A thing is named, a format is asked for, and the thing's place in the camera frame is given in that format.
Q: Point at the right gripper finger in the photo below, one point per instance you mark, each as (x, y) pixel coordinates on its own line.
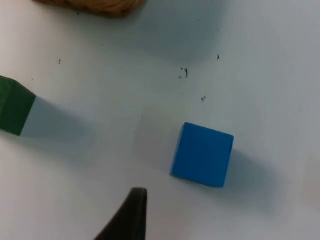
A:
(132, 220)

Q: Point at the blue cube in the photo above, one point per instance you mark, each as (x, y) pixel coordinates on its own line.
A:
(202, 155)

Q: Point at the brown wicker basket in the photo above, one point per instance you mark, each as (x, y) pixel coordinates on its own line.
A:
(100, 5)

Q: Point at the green block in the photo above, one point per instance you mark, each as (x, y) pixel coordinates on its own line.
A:
(13, 107)

